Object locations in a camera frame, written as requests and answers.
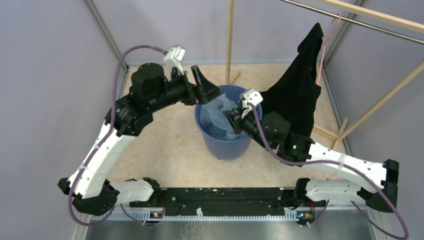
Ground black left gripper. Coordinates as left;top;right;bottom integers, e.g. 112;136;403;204
150;64;225;111

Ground light blue trash bag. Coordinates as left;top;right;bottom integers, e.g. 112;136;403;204
199;93;248;141

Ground metal hanging rod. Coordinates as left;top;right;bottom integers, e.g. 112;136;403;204
281;0;424;45

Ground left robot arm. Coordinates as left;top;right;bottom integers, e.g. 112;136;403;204
58;63;223;216

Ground white slotted cable duct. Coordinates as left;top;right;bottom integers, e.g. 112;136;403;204
107;208;299;222

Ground wooden clothes rack frame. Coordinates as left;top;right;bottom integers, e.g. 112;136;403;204
232;0;424;158

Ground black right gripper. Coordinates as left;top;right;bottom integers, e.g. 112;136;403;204
223;105;274;152

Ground pink clothes hanger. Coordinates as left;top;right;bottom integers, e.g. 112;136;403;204
316;13;342;86

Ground black hanging garment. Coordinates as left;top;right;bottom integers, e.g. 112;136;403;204
260;22;324;137

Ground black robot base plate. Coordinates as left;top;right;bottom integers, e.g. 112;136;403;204
129;187;327;218

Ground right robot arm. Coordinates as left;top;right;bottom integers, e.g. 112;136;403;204
223;107;400;213

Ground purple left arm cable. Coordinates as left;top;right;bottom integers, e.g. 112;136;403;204
67;44;170;228

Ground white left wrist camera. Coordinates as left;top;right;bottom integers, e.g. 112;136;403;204
163;44;186;76

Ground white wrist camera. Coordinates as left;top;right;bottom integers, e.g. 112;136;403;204
239;88;263;119
163;44;186;76

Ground blue plastic trash bin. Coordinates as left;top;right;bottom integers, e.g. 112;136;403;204
194;84;252;160

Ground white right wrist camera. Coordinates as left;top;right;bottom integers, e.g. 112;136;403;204
239;88;263;119

